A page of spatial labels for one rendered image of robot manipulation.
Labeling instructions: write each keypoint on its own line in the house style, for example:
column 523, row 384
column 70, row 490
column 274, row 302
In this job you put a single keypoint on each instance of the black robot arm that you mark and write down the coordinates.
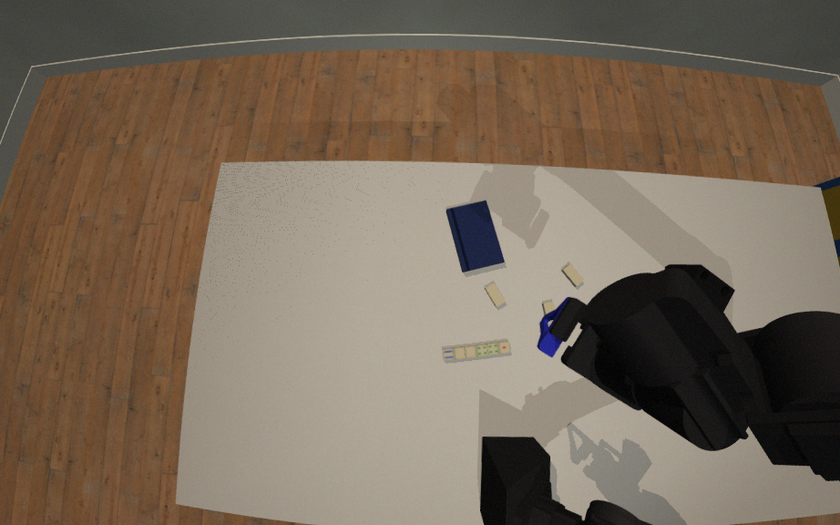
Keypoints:
column 664, row 331

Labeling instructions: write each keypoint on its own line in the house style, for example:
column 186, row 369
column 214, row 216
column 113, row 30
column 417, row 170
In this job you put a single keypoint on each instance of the dark blue notebook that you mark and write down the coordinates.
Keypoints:
column 474, row 236

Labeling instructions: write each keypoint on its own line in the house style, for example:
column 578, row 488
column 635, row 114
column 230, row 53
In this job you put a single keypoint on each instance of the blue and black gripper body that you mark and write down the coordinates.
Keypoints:
column 598, row 366

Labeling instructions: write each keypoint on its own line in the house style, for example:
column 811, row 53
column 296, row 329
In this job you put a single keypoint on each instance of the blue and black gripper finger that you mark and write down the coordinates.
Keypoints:
column 547, row 342

